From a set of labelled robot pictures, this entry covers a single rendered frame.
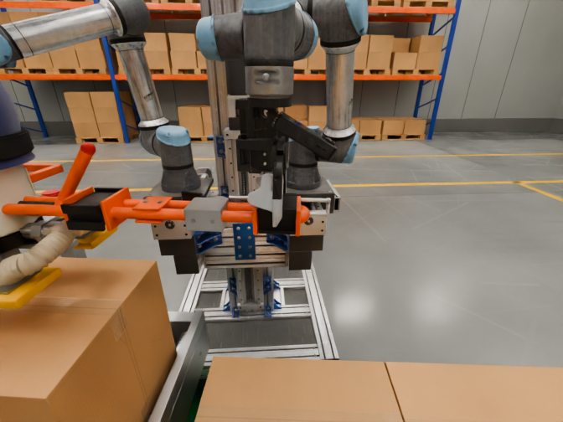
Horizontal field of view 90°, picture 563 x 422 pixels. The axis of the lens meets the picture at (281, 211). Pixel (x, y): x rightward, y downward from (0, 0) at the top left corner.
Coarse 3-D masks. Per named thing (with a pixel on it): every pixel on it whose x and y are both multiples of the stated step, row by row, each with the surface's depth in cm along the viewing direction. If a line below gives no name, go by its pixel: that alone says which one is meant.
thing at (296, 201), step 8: (288, 200) 52; (296, 200) 53; (256, 208) 49; (288, 208) 49; (296, 208) 49; (256, 216) 49; (264, 216) 50; (288, 216) 50; (296, 216) 49; (256, 224) 50; (264, 224) 51; (280, 224) 51; (288, 224) 51; (296, 224) 49; (256, 232) 50; (264, 232) 51; (272, 232) 51; (280, 232) 51; (288, 232) 51; (296, 232) 50
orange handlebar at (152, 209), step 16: (32, 176) 71; (48, 176) 75; (16, 208) 53; (32, 208) 53; (48, 208) 53; (112, 208) 52; (128, 208) 52; (144, 208) 51; (160, 208) 52; (176, 208) 52; (240, 208) 54; (304, 208) 52
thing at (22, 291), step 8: (40, 272) 54; (48, 272) 54; (56, 272) 55; (24, 280) 51; (32, 280) 52; (40, 280) 52; (48, 280) 53; (0, 288) 49; (8, 288) 49; (16, 288) 50; (24, 288) 50; (32, 288) 50; (40, 288) 52; (0, 296) 48; (8, 296) 48; (16, 296) 48; (24, 296) 49; (32, 296) 50; (0, 304) 47; (8, 304) 47; (16, 304) 47
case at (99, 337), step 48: (48, 288) 71; (96, 288) 71; (144, 288) 76; (0, 336) 58; (48, 336) 58; (96, 336) 58; (144, 336) 77; (0, 384) 48; (48, 384) 48; (96, 384) 58; (144, 384) 77
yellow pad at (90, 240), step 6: (84, 234) 66; (90, 234) 67; (96, 234) 68; (102, 234) 68; (108, 234) 70; (84, 240) 65; (90, 240) 65; (96, 240) 66; (102, 240) 68; (78, 246) 65; (84, 246) 65; (90, 246) 65; (96, 246) 66
